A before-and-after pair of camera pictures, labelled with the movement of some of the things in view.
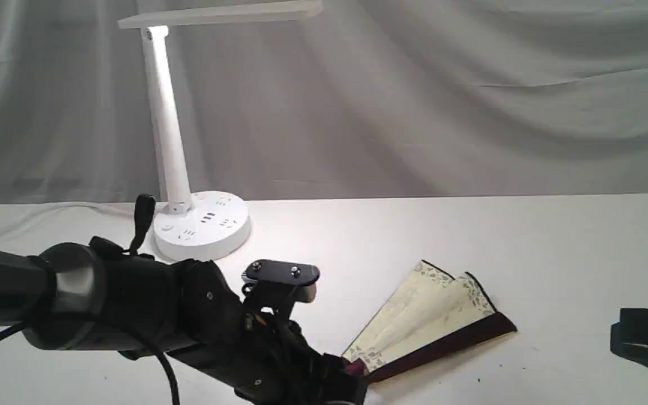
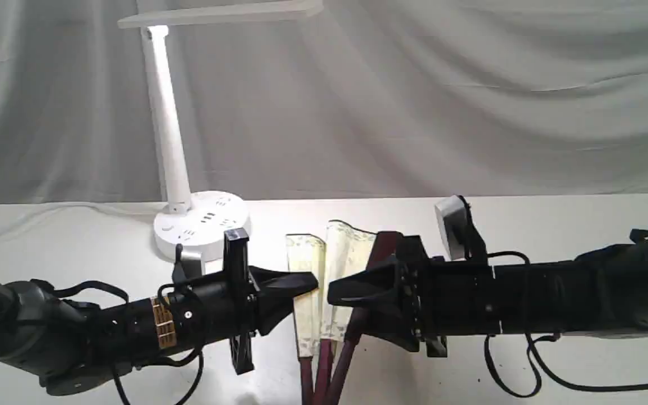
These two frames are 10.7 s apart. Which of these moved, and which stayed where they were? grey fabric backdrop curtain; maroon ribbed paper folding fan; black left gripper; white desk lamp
Moved: maroon ribbed paper folding fan; black left gripper
Stayed: grey fabric backdrop curtain; white desk lamp
